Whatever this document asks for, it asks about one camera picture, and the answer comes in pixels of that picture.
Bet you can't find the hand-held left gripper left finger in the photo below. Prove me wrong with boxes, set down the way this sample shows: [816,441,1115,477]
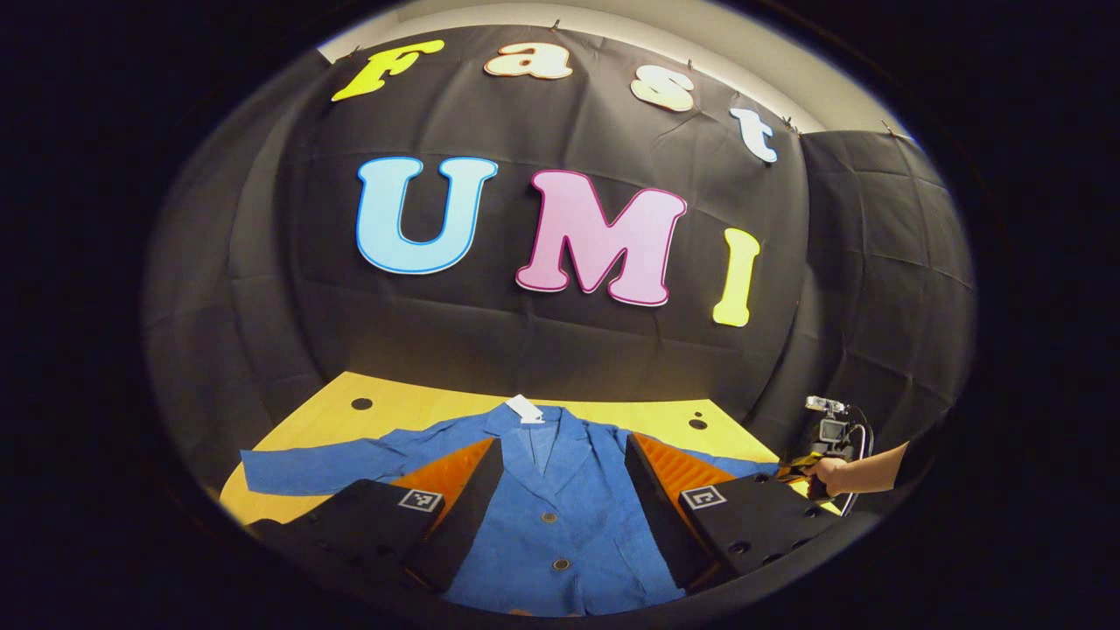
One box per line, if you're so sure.
[248,436,507,596]

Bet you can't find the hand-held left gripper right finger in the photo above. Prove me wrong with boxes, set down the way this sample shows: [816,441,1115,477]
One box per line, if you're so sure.
[623,431,843,594]

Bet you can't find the blue corduroy jacket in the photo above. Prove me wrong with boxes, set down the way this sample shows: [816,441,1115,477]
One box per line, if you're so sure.
[241,398,780,618]

